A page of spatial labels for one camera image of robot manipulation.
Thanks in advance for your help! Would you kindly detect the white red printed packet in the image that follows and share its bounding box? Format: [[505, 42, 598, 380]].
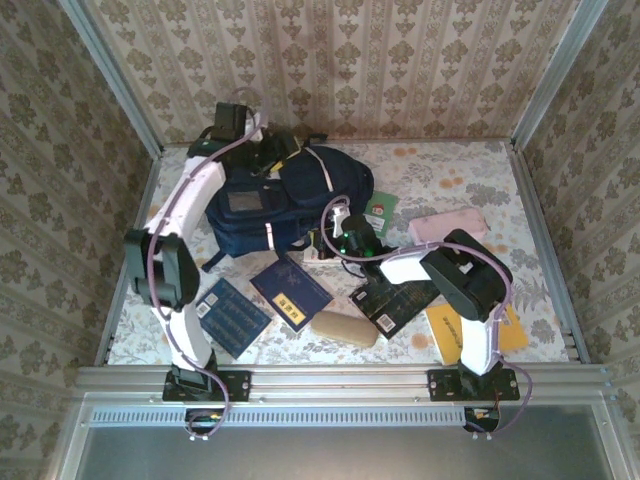
[[302, 239, 351, 266]]

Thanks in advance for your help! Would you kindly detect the navy blue backpack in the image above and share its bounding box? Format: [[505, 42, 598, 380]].
[[202, 132, 376, 274]]

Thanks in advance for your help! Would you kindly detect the green booklet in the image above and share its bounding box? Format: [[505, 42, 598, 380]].
[[362, 190, 400, 236]]

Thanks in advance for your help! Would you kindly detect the navy book with yellow label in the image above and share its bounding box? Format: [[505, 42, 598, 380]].
[[249, 254, 335, 335]]

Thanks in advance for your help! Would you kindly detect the black book with gold print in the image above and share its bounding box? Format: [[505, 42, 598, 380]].
[[348, 277, 444, 340]]

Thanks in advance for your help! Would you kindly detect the beige glasses case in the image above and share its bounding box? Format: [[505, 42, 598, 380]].
[[310, 309, 380, 349]]

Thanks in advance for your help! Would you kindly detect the pink pencil case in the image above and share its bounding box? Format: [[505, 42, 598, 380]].
[[408, 208, 489, 247]]

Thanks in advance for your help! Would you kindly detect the blue book with barcode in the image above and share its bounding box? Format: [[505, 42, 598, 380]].
[[194, 277, 274, 360]]

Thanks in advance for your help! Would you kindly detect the grey metal sheet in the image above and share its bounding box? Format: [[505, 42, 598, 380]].
[[74, 424, 616, 480]]

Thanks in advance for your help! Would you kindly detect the aluminium frame corner post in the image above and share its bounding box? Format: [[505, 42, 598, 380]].
[[59, 0, 164, 156], [512, 0, 611, 149]]

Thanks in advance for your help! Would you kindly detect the aluminium mounting rail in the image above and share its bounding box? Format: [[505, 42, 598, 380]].
[[74, 363, 615, 407]]

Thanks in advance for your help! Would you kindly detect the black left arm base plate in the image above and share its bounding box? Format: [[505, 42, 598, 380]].
[[162, 369, 251, 403]]

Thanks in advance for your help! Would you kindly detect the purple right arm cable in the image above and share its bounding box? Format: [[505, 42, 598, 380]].
[[320, 195, 534, 437]]

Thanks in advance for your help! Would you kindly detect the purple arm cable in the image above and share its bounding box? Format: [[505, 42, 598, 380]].
[[146, 87, 274, 442], [320, 195, 534, 437]]

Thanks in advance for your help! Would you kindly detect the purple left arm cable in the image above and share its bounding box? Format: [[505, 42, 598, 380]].
[[146, 87, 274, 442]]

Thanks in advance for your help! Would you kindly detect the slotted grey cable duct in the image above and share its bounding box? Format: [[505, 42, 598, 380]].
[[89, 404, 469, 427]]

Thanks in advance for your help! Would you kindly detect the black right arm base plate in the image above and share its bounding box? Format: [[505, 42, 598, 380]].
[[428, 368, 520, 403]]

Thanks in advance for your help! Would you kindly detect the aluminium table side rail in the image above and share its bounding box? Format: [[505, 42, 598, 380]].
[[508, 142, 591, 365], [94, 147, 164, 366]]

